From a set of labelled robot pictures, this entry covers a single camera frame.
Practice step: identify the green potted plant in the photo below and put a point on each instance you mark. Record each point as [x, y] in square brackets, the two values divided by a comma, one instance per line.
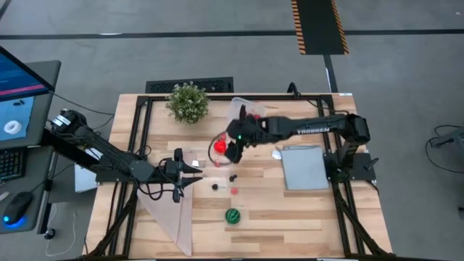
[187, 103]

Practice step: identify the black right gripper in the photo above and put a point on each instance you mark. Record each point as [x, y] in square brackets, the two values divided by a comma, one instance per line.
[250, 130]

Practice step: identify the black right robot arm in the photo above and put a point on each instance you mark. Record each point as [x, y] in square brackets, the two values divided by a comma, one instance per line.
[308, 127]

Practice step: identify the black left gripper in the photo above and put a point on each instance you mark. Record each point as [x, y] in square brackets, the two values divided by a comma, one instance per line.
[178, 192]

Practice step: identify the black hazard striped floor mat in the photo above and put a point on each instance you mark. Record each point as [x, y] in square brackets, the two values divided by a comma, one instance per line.
[319, 25]

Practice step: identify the grey desk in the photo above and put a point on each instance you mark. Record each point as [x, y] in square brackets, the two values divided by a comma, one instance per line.
[47, 119]

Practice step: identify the computer monitor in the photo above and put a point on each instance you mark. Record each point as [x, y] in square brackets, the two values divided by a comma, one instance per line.
[18, 79]

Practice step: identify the grey folded cloth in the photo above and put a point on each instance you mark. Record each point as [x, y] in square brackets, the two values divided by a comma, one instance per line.
[304, 166]

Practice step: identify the black aluminium table frame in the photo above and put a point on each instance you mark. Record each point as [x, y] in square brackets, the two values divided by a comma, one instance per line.
[275, 98]

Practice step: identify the white paper sheet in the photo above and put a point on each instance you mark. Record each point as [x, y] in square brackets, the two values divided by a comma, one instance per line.
[85, 177]

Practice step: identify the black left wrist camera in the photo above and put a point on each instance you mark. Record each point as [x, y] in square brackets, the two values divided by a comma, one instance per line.
[170, 166]

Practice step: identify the grey floor device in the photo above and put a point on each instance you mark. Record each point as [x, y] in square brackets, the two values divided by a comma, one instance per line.
[453, 137]

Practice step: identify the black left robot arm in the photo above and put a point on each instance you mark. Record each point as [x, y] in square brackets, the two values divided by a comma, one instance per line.
[108, 156]

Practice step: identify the black computer mouse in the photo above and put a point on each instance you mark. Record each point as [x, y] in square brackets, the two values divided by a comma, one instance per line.
[16, 206]

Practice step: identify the pink cloth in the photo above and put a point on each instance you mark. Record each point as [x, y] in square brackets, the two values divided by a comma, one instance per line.
[170, 217]

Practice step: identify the small black round object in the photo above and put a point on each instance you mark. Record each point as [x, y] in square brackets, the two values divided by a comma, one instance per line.
[49, 233]

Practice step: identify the dark round toy fruit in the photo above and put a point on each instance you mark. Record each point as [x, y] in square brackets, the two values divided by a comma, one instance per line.
[215, 186]
[233, 177]

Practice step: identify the black keyboard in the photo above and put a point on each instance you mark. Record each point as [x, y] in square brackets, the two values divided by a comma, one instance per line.
[11, 165]

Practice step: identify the clear plastic tupperware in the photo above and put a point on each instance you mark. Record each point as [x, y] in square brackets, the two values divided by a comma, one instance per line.
[235, 107]

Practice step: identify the green toy watermelon ball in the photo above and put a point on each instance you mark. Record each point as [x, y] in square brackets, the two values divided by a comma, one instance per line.
[232, 216]

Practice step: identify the black ribbed floor mat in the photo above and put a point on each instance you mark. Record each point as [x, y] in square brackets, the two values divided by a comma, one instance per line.
[159, 86]

